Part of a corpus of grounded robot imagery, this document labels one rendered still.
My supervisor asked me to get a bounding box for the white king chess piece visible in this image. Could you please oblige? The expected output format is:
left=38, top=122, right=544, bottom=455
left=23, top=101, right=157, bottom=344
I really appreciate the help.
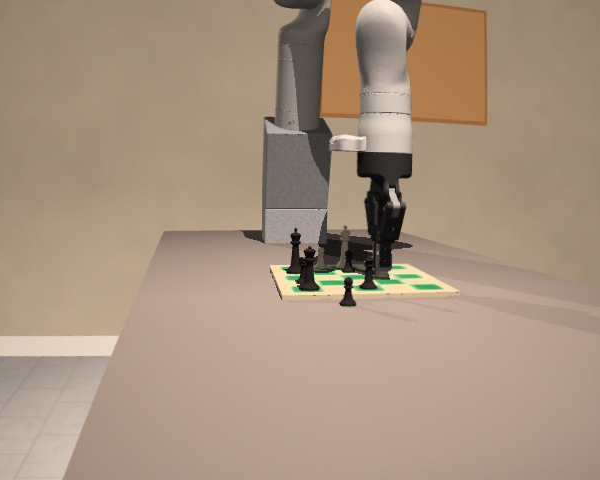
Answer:
left=336, top=226, right=350, bottom=269

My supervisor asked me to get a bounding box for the green and cream chessboard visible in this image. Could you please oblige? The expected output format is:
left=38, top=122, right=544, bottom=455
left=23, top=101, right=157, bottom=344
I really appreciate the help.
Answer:
left=270, top=264, right=460, bottom=300

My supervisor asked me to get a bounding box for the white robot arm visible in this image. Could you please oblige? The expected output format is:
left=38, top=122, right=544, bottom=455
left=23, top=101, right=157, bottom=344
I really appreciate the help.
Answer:
left=273, top=0, right=422, bottom=154

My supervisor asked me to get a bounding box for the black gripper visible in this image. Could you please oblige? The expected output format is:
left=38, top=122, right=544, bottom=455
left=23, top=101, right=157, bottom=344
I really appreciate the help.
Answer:
left=357, top=152, right=412, bottom=272

